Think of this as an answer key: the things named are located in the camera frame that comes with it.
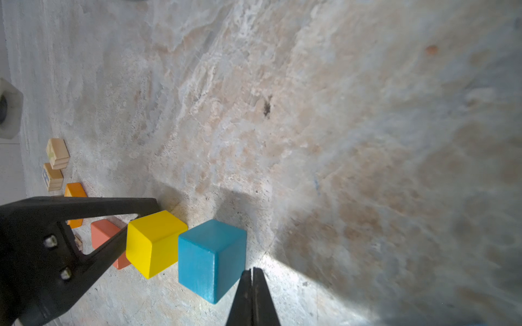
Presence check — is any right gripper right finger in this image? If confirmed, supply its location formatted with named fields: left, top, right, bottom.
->
left=226, top=267, right=281, bottom=326

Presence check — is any teal wooden cube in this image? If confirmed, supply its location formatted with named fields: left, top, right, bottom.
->
left=178, top=220, right=247, bottom=304

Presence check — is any red wooden block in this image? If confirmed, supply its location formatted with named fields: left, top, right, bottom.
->
left=91, top=220, right=131, bottom=270

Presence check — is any yellow wooden cube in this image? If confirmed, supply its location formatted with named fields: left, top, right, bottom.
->
left=126, top=211, right=188, bottom=279

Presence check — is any letter T wooden block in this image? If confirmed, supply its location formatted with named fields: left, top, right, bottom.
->
left=73, top=232, right=83, bottom=253

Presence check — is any orange supermarket block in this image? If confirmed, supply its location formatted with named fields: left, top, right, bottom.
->
left=64, top=183, right=87, bottom=229

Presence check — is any letter R wooden block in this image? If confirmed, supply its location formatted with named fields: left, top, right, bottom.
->
left=42, top=163, right=63, bottom=192

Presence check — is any letter Y wooden block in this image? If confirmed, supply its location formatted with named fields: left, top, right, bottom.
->
left=46, top=138, right=70, bottom=170

